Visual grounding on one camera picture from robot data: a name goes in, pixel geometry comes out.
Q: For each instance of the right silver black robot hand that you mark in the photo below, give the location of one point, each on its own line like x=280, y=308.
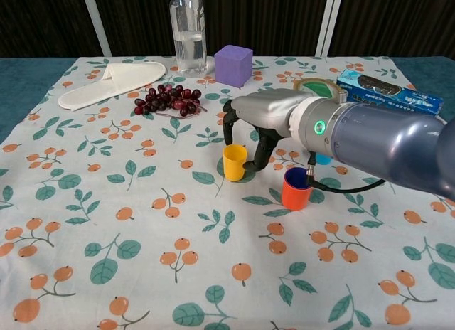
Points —
x=266, y=107

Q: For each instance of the yellow plastic cup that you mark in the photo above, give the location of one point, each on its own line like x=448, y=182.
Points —
x=232, y=166

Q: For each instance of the dark blue plastic cup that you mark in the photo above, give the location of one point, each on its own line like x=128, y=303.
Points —
x=296, y=179

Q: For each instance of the light blue plastic cup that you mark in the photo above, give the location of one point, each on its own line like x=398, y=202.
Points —
x=323, y=160

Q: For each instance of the purple foam cube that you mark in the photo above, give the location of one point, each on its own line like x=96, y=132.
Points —
x=232, y=67

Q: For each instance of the yellow packing tape roll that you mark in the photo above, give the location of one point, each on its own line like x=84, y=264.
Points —
x=316, y=85

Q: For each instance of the orange plastic cup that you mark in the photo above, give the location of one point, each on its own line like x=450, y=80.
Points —
x=295, y=200

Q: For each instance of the dark red grape bunch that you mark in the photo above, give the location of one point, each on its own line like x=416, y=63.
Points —
x=167, y=99

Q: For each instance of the clear plastic water bottle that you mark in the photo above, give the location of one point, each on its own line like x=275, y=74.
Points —
x=188, y=42

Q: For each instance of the blue cookie box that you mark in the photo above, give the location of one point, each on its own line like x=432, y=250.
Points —
x=387, y=90

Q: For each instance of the white disposable slipper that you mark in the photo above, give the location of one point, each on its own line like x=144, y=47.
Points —
x=117, y=82

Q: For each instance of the floral print tablecloth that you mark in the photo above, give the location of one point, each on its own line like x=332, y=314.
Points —
x=142, y=219

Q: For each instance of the teal table cover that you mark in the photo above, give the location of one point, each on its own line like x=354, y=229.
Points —
x=21, y=81

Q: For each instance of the white screen frame post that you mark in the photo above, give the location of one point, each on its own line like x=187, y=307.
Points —
x=96, y=24
x=328, y=24

